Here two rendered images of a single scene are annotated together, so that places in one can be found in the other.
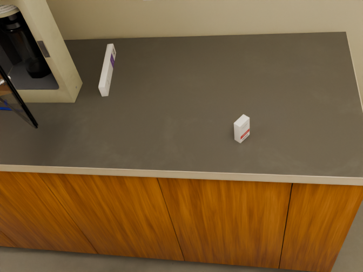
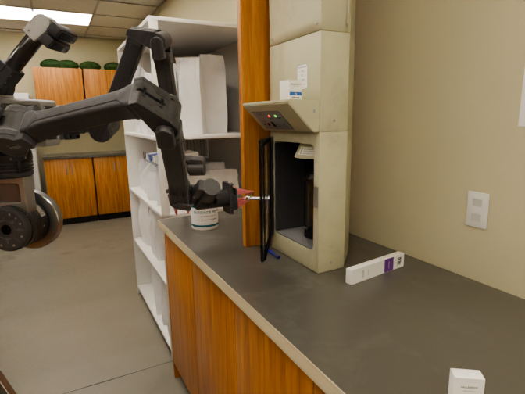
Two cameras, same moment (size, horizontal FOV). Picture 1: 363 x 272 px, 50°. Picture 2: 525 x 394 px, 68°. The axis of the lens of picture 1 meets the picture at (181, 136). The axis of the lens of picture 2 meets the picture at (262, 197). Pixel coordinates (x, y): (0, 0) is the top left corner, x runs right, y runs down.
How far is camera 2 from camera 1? 0.63 m
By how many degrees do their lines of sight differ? 53
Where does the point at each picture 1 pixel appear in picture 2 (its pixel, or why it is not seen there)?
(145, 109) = (371, 312)
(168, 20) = (489, 263)
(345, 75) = not seen: outside the picture
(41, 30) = (323, 178)
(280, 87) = not seen: outside the picture
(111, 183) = (274, 363)
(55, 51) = (327, 208)
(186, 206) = not seen: outside the picture
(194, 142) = (385, 370)
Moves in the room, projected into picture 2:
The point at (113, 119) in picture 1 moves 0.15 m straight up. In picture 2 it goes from (330, 300) to (331, 250)
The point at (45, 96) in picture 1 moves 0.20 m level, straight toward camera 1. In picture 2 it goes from (299, 254) to (280, 275)
